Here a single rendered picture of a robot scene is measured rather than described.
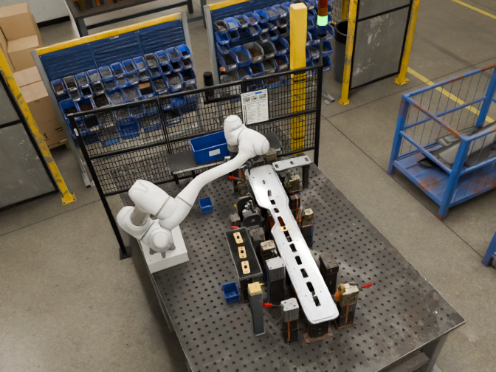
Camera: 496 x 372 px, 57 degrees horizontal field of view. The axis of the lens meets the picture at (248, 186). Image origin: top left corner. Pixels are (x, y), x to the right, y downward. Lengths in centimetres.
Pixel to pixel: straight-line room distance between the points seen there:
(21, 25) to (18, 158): 268
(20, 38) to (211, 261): 477
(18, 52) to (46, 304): 359
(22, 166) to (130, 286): 161
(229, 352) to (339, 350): 65
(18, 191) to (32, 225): 37
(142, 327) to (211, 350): 113
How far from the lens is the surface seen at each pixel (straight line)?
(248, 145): 242
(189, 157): 364
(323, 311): 270
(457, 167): 424
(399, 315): 311
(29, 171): 496
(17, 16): 706
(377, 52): 606
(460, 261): 441
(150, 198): 243
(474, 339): 400
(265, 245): 287
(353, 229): 349
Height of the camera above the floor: 330
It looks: 43 degrees down
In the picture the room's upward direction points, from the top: 5 degrees counter-clockwise
